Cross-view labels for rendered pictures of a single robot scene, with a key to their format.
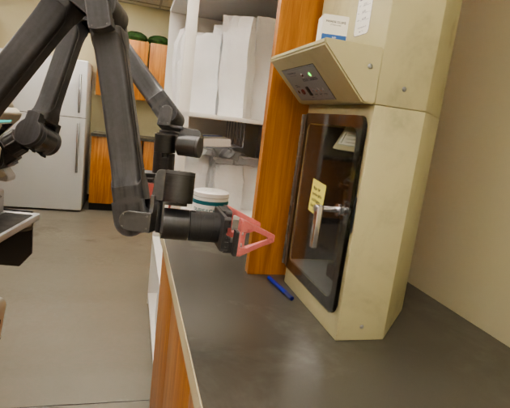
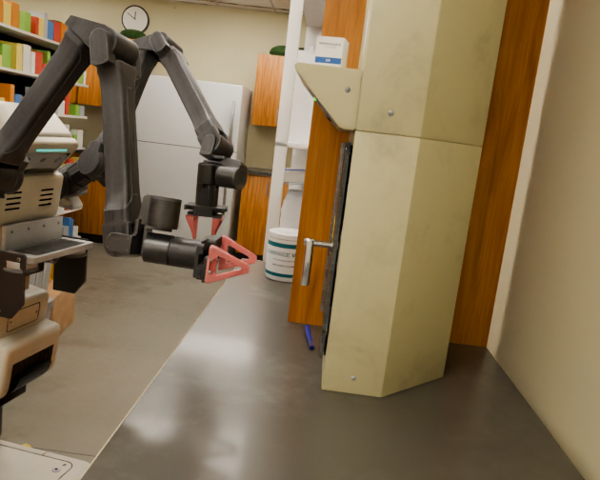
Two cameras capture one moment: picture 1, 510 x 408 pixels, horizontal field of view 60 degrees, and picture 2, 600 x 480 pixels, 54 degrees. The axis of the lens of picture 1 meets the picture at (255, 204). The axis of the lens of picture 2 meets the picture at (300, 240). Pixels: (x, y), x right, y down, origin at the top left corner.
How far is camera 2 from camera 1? 0.47 m
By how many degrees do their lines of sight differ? 18
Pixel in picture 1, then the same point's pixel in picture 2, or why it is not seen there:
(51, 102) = not seen: hidden behind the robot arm
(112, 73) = (111, 104)
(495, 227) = (562, 284)
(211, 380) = (155, 397)
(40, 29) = (59, 67)
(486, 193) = (560, 240)
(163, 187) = (148, 211)
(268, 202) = not seen: hidden behind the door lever
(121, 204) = (110, 226)
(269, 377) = (214, 405)
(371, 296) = (363, 345)
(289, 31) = not seen: hidden behind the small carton
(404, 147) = (395, 177)
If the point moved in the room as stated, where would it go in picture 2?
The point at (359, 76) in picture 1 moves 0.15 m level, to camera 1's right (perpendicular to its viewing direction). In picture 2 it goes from (334, 101) to (424, 110)
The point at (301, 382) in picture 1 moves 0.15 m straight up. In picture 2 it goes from (243, 413) to (252, 326)
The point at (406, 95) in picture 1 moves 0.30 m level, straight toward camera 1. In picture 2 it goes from (394, 120) to (286, 99)
